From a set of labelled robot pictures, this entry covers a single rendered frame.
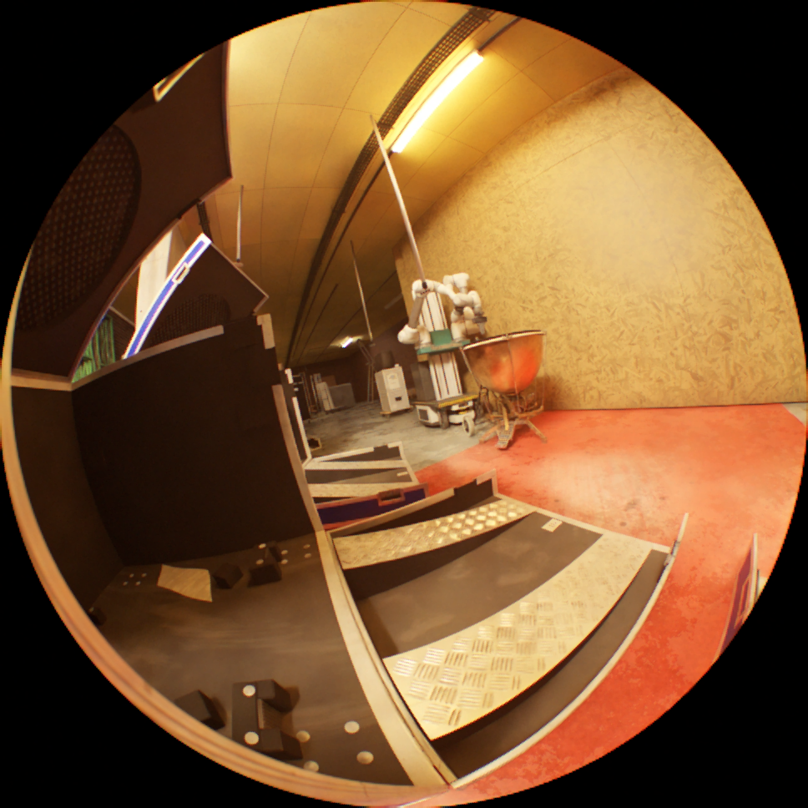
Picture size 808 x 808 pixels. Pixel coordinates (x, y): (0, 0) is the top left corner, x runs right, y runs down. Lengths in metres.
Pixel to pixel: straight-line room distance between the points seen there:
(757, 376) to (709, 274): 0.85
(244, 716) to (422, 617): 0.50
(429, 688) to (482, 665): 0.10
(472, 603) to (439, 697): 0.36
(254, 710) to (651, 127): 3.60
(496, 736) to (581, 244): 2.94
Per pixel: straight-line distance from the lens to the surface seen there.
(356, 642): 0.57
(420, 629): 0.73
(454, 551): 0.89
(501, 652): 0.55
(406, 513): 1.05
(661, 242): 2.61
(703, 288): 2.55
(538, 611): 0.63
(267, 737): 0.46
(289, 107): 2.90
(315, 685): 0.54
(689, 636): 0.79
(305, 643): 0.60
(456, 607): 0.76
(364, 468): 1.90
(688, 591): 0.87
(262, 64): 2.73
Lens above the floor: 0.62
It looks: 5 degrees down
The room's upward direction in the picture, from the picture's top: 12 degrees counter-clockwise
